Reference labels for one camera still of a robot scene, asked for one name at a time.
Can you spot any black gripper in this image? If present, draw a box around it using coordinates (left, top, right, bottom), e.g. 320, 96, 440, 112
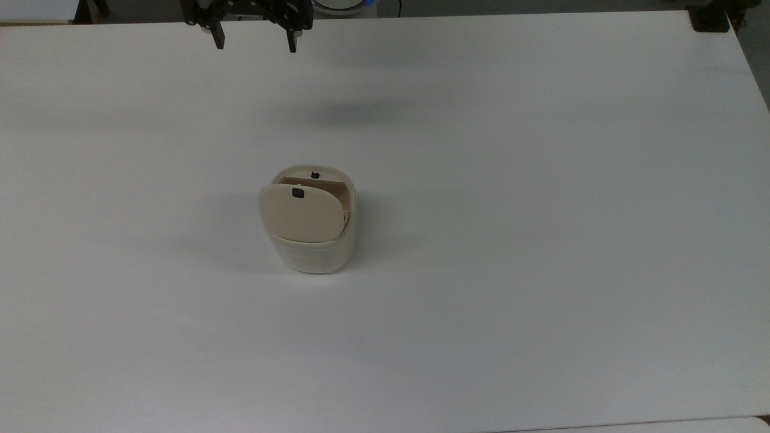
180, 0, 314, 54

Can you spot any beige trash bin lid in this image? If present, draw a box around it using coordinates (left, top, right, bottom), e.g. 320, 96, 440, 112
259, 183, 348, 244

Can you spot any cream plastic trash bin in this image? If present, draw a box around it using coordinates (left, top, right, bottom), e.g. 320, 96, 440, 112
259, 164, 357, 275

